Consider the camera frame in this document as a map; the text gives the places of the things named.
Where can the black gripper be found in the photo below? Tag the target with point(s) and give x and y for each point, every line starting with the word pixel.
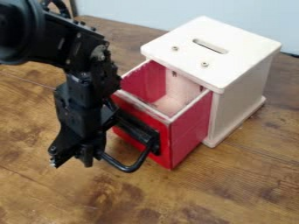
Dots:
pixel 85 113

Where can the white wooden box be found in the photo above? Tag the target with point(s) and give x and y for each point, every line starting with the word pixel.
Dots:
pixel 228 61

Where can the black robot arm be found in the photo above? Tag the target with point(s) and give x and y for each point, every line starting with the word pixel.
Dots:
pixel 40 36

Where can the black metal drawer handle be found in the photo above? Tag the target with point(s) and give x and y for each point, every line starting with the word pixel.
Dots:
pixel 140 136

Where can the red drawer front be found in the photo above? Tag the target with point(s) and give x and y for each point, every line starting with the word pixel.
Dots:
pixel 172 105

